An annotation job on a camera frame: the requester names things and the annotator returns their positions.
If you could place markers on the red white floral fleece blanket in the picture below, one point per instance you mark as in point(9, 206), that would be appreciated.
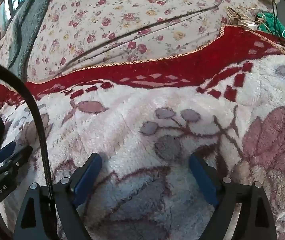
point(172, 110)

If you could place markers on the rose print quilt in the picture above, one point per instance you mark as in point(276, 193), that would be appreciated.
point(122, 20)

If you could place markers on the teal fleece buttoned garment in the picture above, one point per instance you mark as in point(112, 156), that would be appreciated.
point(28, 20)

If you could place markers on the white charger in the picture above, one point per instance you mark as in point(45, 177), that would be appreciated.
point(248, 25)

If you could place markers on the window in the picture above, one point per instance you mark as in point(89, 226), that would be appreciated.
point(10, 3)

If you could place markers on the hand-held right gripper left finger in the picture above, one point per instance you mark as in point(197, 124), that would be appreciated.
point(88, 178)

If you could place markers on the green cloth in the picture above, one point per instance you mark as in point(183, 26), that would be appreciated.
point(272, 22)

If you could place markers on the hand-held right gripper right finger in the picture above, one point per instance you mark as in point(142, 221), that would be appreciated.
point(202, 182)

